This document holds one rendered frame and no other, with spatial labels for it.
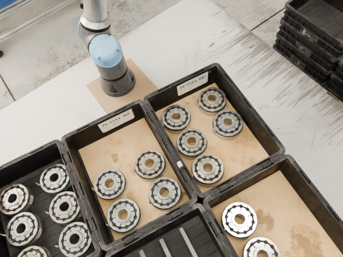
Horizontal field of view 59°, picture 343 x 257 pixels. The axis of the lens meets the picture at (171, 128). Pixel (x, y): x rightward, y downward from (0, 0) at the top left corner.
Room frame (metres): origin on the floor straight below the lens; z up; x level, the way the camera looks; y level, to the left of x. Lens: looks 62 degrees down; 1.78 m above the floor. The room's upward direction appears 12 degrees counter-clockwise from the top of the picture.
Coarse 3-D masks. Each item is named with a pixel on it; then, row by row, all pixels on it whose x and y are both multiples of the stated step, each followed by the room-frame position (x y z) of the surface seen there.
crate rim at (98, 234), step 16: (112, 112) 0.55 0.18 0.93; (144, 112) 0.52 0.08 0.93; (80, 128) 0.51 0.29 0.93; (64, 144) 0.47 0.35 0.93; (176, 160) 0.33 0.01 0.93; (80, 192) 0.30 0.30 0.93; (192, 192) 0.23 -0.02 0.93; (176, 208) 0.19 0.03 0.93; (96, 224) 0.19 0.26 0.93; (144, 224) 0.17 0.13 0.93
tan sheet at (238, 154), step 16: (192, 96) 0.61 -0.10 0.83; (160, 112) 0.57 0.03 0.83; (192, 112) 0.54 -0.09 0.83; (208, 128) 0.47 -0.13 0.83; (176, 144) 0.43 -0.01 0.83; (192, 144) 0.42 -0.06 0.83; (208, 144) 0.41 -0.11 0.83; (224, 144) 0.39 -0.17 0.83; (240, 144) 0.38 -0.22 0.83; (256, 144) 0.37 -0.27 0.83; (192, 160) 0.36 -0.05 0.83; (224, 160) 0.34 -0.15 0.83; (240, 160) 0.33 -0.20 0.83; (256, 160) 0.32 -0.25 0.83; (224, 176) 0.28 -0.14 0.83
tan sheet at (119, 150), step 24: (144, 120) 0.55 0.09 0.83; (96, 144) 0.49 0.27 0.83; (120, 144) 0.47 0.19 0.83; (144, 144) 0.46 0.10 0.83; (96, 168) 0.40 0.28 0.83; (120, 168) 0.39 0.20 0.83; (168, 168) 0.35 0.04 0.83; (144, 192) 0.29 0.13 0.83; (168, 192) 0.27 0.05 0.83; (144, 216) 0.21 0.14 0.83
